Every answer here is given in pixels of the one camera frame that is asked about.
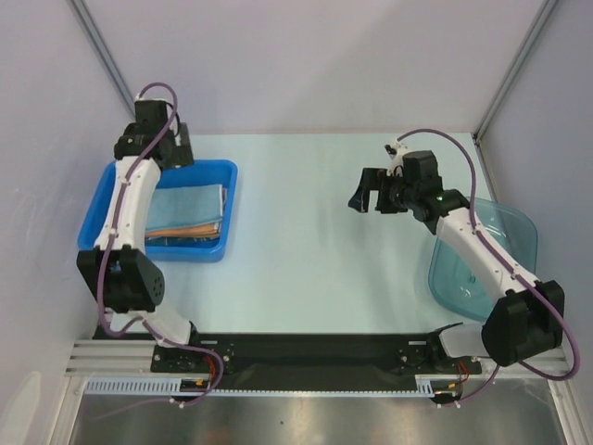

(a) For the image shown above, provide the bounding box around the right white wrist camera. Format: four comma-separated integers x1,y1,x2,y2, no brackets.
385,140,410,176

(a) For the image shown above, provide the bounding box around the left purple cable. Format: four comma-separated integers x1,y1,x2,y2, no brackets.
97,82,226,409

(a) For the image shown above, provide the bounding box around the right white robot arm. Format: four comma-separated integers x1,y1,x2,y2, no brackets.
348,150,564,373

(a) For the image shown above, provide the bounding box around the orange polka dot towel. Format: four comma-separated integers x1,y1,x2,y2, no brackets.
145,222,221,238

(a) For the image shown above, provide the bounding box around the translucent teal basket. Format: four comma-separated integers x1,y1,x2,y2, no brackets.
428,197,538,322

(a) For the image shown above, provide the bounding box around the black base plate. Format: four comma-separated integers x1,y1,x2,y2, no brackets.
92,331,524,398

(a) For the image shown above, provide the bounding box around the white slotted cable duct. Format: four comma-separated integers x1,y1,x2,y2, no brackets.
83,376,462,400

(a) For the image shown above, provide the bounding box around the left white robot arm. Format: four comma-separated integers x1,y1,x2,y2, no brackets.
76,97,204,371

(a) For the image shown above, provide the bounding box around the aluminium frame rail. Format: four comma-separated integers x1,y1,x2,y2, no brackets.
64,337,168,377

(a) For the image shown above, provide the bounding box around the blue plastic bin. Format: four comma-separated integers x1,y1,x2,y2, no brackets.
78,159,238,263

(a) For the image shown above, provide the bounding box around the light blue Doraemon towel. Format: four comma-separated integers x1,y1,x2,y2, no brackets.
145,184,224,231

